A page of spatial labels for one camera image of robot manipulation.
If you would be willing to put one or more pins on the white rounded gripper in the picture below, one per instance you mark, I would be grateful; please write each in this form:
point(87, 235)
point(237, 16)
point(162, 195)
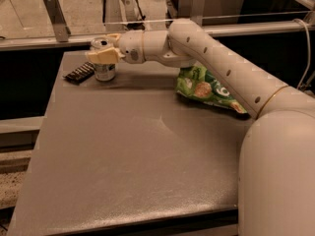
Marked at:
point(130, 46)

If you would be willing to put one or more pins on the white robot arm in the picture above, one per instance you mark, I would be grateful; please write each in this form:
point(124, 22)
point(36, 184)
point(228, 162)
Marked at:
point(276, 179)

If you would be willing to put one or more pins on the black rxbar chocolate bar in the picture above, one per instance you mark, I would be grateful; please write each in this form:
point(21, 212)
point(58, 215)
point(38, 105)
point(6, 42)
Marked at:
point(80, 74)

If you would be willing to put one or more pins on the metal bracket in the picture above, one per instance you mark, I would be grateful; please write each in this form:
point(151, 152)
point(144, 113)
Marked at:
point(197, 11)
point(59, 25)

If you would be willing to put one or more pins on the right metal bracket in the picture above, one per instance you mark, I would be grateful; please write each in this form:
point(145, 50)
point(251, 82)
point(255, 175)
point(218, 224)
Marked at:
point(197, 11)

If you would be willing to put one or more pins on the silver green 7up can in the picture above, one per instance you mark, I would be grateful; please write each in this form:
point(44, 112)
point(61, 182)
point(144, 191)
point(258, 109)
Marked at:
point(102, 72)

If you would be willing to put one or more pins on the left metal bracket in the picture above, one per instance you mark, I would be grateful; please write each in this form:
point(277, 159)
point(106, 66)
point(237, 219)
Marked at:
point(59, 25)

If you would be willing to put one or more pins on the green chip bag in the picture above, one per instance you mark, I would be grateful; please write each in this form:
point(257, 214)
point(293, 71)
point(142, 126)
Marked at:
point(198, 83)

